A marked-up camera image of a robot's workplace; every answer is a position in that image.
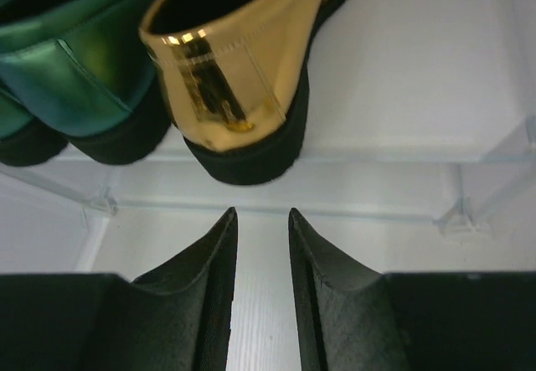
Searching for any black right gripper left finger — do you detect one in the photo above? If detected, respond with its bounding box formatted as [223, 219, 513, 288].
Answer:
[1, 209, 238, 370]

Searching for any white plastic shoe cabinet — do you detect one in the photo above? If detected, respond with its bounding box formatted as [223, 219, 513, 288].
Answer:
[1, 0, 535, 370]

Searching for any gold pointed shoe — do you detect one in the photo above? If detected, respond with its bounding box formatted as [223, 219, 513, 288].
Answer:
[139, 0, 347, 186]

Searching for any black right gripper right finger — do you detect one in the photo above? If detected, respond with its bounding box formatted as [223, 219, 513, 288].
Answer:
[288, 209, 535, 370]

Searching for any green loafer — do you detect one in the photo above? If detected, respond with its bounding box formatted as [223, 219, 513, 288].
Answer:
[1, 0, 171, 166]
[1, 84, 68, 167]

